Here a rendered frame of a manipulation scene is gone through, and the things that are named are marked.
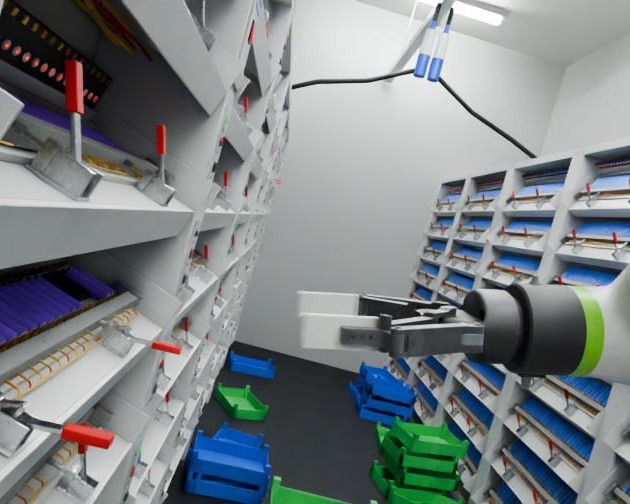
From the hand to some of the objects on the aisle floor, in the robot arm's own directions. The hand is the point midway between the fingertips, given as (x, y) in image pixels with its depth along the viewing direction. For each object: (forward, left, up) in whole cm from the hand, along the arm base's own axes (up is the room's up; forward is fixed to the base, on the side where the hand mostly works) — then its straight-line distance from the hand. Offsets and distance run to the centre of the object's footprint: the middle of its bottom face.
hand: (308, 316), depth 54 cm
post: (+41, -31, -98) cm, 111 cm away
